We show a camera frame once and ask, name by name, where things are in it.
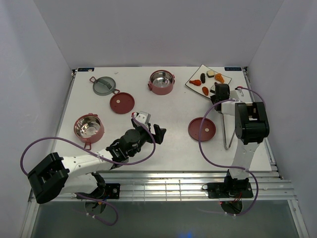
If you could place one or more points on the orange fried nugget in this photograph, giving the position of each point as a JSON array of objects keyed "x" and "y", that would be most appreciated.
[{"x": 205, "y": 91}]

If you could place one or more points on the metal tongs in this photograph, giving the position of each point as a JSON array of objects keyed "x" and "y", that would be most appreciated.
[{"x": 227, "y": 141}]

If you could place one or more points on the dark red lid right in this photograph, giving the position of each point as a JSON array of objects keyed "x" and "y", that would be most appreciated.
[{"x": 205, "y": 132}]

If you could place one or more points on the dark red inner lid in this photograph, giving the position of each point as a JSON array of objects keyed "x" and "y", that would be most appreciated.
[{"x": 122, "y": 103}]

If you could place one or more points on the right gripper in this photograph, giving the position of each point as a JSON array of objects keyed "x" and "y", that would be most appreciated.
[{"x": 213, "y": 98}]

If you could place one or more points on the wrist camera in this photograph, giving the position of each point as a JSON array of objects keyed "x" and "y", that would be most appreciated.
[
  {"x": 237, "y": 94},
  {"x": 142, "y": 118}
]

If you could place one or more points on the pink bowl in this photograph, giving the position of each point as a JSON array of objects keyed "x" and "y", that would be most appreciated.
[
  {"x": 89, "y": 129},
  {"x": 161, "y": 82}
]

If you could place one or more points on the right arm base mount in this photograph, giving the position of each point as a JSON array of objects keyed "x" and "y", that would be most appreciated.
[{"x": 229, "y": 188}]

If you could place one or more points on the fried chicken drumstick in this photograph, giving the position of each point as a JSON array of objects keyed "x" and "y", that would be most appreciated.
[{"x": 195, "y": 82}]

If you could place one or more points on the orange fried chicken piece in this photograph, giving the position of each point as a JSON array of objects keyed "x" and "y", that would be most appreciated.
[{"x": 219, "y": 78}]

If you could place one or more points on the aluminium frame rail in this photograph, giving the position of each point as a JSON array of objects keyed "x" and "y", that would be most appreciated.
[{"x": 182, "y": 186}]

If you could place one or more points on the pink bowl front left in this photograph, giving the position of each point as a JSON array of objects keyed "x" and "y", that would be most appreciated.
[{"x": 89, "y": 129}]

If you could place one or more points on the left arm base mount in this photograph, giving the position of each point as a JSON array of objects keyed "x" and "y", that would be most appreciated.
[{"x": 99, "y": 189}]

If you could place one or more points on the dark red lid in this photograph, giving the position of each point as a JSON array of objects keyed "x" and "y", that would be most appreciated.
[
  {"x": 205, "y": 132},
  {"x": 122, "y": 103}
]

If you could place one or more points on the grey lunch box lid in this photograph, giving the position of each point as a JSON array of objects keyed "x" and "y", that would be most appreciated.
[{"x": 104, "y": 86}]

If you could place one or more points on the sushi roll yellow top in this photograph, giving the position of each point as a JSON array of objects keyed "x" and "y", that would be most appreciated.
[{"x": 210, "y": 73}]

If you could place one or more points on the white square plate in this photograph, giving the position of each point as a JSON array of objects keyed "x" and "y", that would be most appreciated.
[{"x": 209, "y": 81}]

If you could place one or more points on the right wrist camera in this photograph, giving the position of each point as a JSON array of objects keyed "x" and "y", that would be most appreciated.
[{"x": 237, "y": 94}]

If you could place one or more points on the sushi roll white top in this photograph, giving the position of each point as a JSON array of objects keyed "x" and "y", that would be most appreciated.
[{"x": 213, "y": 88}]

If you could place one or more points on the black sea cucumber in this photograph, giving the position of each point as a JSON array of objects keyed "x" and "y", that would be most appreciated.
[{"x": 203, "y": 78}]

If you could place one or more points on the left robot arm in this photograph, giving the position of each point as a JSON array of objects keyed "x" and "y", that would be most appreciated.
[{"x": 55, "y": 175}]

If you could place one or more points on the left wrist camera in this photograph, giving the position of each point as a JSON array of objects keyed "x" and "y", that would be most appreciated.
[{"x": 142, "y": 118}]

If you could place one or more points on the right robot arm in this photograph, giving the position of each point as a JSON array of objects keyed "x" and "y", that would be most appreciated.
[{"x": 251, "y": 127}]

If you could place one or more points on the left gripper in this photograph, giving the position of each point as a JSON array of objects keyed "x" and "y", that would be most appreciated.
[{"x": 159, "y": 133}]

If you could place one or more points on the pink bowl rear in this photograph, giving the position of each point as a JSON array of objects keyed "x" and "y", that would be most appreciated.
[{"x": 161, "y": 82}]

